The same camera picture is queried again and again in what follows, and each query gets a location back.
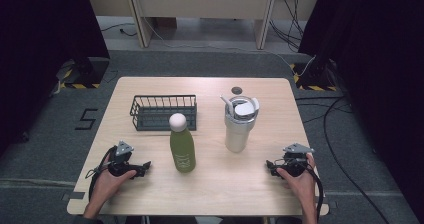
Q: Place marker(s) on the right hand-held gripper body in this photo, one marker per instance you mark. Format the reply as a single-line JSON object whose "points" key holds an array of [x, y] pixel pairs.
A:
{"points": [[295, 162]]}

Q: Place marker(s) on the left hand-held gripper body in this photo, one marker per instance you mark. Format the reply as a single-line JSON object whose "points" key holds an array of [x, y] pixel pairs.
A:
{"points": [[120, 159]]}

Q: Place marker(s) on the green bottle with white cap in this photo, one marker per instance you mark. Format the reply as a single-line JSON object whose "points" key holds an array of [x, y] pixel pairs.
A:
{"points": [[182, 147]]}

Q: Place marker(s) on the white tumbler with straw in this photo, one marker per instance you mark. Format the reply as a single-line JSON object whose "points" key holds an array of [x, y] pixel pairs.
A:
{"points": [[237, 130]]}

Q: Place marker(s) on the person's right hand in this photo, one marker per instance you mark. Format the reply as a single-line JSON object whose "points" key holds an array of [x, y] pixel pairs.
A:
{"points": [[301, 184]]}

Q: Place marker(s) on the person's left hand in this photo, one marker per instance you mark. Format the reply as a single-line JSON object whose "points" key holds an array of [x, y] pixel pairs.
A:
{"points": [[106, 185]]}

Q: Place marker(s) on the black tape floor marking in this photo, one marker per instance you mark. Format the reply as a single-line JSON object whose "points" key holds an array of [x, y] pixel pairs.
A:
{"points": [[87, 119]]}

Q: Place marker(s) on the round table grommet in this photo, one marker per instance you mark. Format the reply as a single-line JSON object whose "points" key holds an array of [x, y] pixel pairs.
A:
{"points": [[236, 90]]}

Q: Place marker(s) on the black stand base hazard tape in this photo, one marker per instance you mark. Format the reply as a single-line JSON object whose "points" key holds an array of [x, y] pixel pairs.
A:
{"points": [[90, 75], [316, 79]]}

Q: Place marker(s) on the black curtain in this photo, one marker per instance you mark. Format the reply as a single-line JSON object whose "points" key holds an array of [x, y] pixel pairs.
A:
{"points": [[380, 50], [36, 50]]}

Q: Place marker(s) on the beige wooden desk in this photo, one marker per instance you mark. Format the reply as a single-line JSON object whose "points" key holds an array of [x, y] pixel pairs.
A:
{"points": [[203, 2]]}

